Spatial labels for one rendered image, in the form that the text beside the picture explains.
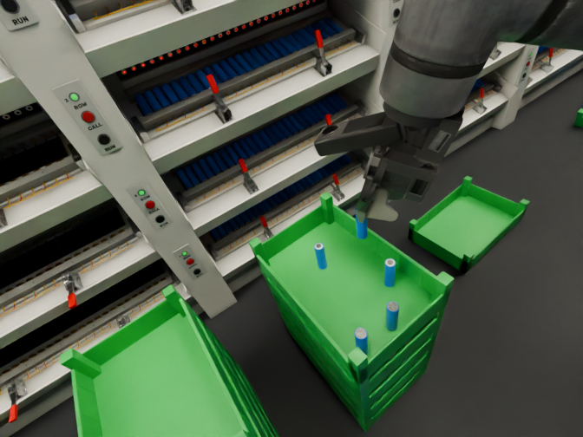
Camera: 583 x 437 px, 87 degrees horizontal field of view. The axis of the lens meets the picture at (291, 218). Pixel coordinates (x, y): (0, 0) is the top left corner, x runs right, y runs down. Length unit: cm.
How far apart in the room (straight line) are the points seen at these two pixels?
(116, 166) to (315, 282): 43
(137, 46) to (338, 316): 56
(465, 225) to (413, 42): 89
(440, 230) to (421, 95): 83
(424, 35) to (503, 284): 83
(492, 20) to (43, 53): 56
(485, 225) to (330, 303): 72
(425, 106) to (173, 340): 55
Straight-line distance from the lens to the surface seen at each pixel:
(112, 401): 66
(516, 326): 99
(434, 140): 39
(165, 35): 64
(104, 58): 63
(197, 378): 59
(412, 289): 60
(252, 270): 103
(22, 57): 62
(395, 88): 35
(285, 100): 75
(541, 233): 121
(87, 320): 103
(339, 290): 59
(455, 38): 32
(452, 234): 113
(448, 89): 34
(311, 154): 88
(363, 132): 40
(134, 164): 67
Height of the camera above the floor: 83
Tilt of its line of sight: 44 degrees down
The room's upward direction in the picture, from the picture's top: 16 degrees counter-clockwise
